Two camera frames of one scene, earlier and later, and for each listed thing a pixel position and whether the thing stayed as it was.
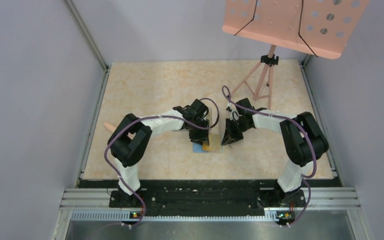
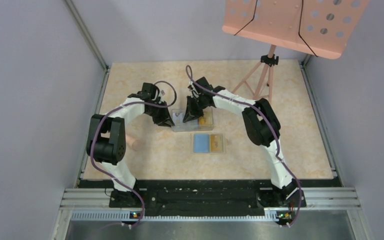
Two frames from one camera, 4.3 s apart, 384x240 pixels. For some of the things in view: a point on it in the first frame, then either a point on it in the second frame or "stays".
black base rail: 210,194 stays
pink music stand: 319,28 stays
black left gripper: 198,138 to 165,115
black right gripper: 230,136 to 190,114
